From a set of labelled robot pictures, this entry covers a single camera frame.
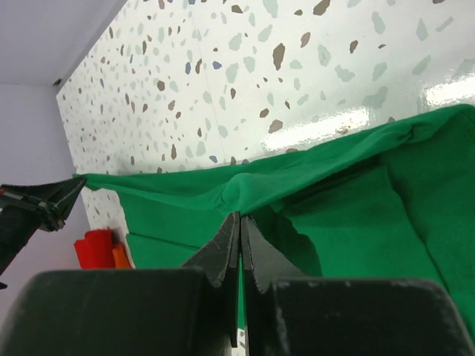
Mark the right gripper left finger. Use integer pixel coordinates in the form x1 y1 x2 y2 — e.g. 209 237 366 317
1 213 240 355

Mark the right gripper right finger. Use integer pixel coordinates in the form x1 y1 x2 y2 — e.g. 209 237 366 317
240 216 474 355

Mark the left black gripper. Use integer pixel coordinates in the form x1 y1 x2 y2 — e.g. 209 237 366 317
1 177 86 274

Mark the green polo shirt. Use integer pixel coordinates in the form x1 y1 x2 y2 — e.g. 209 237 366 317
85 105 474 332

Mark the red folded t shirt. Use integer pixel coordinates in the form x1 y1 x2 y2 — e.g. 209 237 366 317
73 229 115 269

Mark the orange folded t shirt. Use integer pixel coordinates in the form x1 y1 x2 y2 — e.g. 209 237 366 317
112 243 131 269

